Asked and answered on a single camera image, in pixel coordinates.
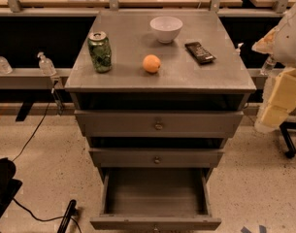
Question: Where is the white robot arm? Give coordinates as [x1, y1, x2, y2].
[252, 3, 296, 133]

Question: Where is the grey drawer cabinet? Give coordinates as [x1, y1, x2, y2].
[64, 9, 257, 180]

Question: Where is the grey top drawer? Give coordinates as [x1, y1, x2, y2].
[75, 110, 243, 138]

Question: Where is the grey middle drawer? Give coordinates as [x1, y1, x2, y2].
[89, 148, 223, 168]

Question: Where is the grey open bottom drawer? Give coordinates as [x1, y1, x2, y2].
[90, 168, 221, 233]

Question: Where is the orange fruit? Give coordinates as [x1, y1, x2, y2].
[143, 54, 161, 74]

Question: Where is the white bowl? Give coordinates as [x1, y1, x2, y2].
[149, 17, 183, 44]

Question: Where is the green soda can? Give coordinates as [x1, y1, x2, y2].
[87, 31, 112, 73]

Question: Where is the small white pump bottle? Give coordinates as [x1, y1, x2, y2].
[236, 43, 244, 55]

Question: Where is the clear pump bottle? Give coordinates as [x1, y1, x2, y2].
[0, 56, 13, 74]
[38, 51, 56, 77]

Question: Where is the black stand leg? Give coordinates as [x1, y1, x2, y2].
[57, 199, 77, 233]

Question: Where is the clear water bottle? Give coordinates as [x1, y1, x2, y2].
[260, 55, 277, 76]

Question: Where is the black chair base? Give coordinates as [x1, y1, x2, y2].
[280, 121, 296, 158]

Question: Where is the clear pump bottle far left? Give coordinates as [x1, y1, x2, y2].
[0, 56, 13, 74]

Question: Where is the black bag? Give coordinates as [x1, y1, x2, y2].
[0, 158, 22, 218]

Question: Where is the black floor cable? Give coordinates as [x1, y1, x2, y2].
[11, 101, 83, 233]

